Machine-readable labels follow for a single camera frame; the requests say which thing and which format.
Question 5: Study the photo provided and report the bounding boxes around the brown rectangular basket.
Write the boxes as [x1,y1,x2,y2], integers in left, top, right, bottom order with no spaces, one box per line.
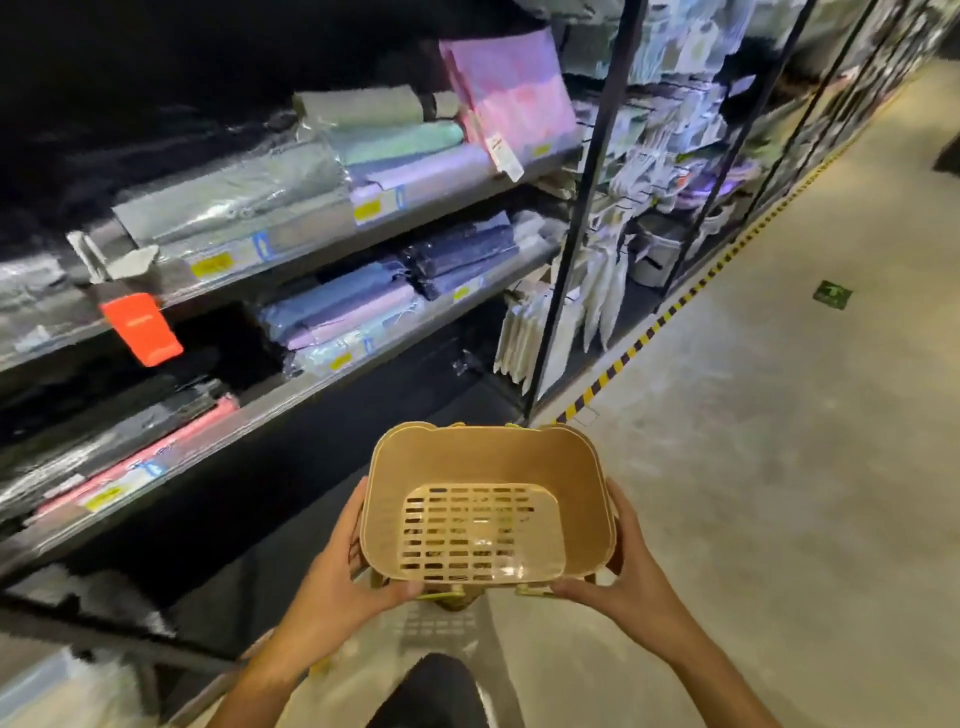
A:
[359,421,620,601]

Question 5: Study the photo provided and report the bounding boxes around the white plastic bucket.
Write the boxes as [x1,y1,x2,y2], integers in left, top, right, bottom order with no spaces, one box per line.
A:
[628,213,706,289]

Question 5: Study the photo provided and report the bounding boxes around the pile of pastel wrapped packets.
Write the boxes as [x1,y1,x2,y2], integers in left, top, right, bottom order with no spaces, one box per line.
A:
[0,26,583,354]

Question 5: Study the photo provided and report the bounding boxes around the stack of purple basins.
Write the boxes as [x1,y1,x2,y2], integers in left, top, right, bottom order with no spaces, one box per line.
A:
[674,161,759,211]

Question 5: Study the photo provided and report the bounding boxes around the person's dark shorts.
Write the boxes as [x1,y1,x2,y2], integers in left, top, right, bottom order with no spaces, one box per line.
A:
[367,653,489,728]

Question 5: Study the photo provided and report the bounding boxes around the person's right hand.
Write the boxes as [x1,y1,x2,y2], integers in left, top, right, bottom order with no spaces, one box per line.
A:
[549,477,703,665]

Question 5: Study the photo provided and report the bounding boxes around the yellow black hazard tape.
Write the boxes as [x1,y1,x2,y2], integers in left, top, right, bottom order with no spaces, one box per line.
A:
[554,71,924,427]

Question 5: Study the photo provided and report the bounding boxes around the pile of black packaged items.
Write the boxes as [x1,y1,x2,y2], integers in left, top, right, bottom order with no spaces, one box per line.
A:
[0,371,241,526]

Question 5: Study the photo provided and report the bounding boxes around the orange hanging tag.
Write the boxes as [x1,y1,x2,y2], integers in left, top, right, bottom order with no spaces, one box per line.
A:
[99,292,185,369]

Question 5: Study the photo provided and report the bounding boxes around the person's left hand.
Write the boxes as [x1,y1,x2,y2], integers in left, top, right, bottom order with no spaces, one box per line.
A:
[281,477,425,665]

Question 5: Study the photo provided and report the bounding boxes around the pile of purple wrapped packets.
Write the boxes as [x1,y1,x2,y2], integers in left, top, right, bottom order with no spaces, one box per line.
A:
[254,209,568,376]

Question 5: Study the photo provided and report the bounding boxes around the pile of white flat packets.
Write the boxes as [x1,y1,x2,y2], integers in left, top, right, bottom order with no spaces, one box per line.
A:
[491,239,631,395]

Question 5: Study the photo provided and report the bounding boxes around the person's left forearm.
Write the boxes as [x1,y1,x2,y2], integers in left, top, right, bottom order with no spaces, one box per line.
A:
[206,637,320,728]

